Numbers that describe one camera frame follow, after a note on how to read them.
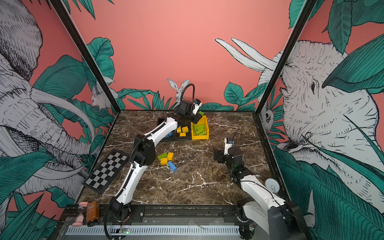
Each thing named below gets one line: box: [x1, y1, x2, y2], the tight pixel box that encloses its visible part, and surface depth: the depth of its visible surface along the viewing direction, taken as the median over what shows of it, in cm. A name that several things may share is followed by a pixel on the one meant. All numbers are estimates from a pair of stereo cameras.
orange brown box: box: [86, 201, 100, 222], surface depth 73 cm
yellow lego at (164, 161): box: [160, 157, 168, 165], surface depth 92 cm
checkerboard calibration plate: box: [81, 149, 130, 194], surface depth 86 cm
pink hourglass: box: [72, 201, 89, 227], surface depth 73 cm
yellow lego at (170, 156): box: [167, 152, 174, 161], surface depth 95 cm
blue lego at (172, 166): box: [168, 161, 178, 172], surface depth 92 cm
